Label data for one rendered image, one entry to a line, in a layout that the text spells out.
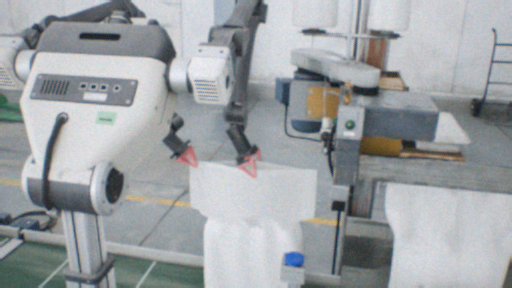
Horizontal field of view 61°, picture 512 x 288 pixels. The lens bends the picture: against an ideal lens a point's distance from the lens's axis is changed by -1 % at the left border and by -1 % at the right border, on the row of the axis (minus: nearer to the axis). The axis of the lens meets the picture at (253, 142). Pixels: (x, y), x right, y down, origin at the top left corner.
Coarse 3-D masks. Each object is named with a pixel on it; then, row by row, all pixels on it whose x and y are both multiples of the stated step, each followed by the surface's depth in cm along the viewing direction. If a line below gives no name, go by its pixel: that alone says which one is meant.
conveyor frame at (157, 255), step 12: (36, 240) 230; (48, 240) 228; (60, 240) 226; (108, 252) 222; (120, 252) 220; (132, 252) 219; (144, 252) 217; (156, 252) 215; (168, 252) 215; (180, 264) 215; (192, 264) 213; (204, 264) 212; (312, 276) 201; (324, 276) 200; (336, 276) 200
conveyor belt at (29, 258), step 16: (16, 256) 215; (32, 256) 215; (48, 256) 216; (64, 256) 216; (0, 272) 203; (16, 272) 203; (32, 272) 203; (48, 272) 204; (128, 272) 205; (144, 272) 206; (160, 272) 206; (176, 272) 206; (192, 272) 207
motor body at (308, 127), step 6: (294, 72) 179; (300, 72) 179; (294, 78) 184; (300, 78) 177; (306, 78) 174; (312, 78) 174; (318, 78) 174; (324, 78) 175; (294, 120) 183; (300, 120) 181; (294, 126) 184; (300, 126) 182; (306, 126) 181; (312, 126) 181; (318, 126) 181; (306, 132) 182; (312, 132) 182
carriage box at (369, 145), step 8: (392, 72) 185; (400, 72) 184; (384, 80) 167; (392, 80) 167; (400, 80) 167; (408, 88) 155; (368, 136) 164; (360, 144) 166; (368, 144) 165; (376, 144) 165; (384, 144) 164; (392, 144) 163; (400, 144) 163; (360, 152) 167; (368, 152) 166; (376, 152) 166; (384, 152) 165; (392, 152) 164
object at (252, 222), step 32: (224, 160) 167; (192, 192) 171; (224, 192) 166; (256, 192) 162; (288, 192) 163; (224, 224) 166; (256, 224) 165; (288, 224) 165; (224, 256) 170; (256, 256) 166
